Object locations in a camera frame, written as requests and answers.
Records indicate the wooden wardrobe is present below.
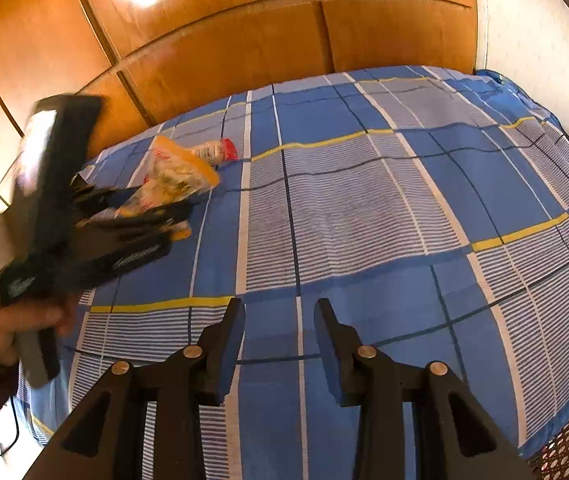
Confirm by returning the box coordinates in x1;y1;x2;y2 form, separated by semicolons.
0;0;481;281

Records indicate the person's left hand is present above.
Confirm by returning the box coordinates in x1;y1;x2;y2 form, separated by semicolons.
0;287;74;367

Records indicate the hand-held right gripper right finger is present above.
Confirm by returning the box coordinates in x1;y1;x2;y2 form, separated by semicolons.
313;298;535;480

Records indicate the blue plaid bed sheet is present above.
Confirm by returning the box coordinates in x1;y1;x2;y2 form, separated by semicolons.
27;65;569;480

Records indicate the orange-edged clear snack packet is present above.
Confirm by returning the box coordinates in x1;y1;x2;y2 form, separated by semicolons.
114;135;222;239

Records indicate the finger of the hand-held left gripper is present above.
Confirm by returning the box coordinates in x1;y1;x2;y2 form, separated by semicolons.
84;199;192;242
70;174;141;216

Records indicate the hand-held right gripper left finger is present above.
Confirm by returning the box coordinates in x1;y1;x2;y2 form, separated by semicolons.
23;298;246;480

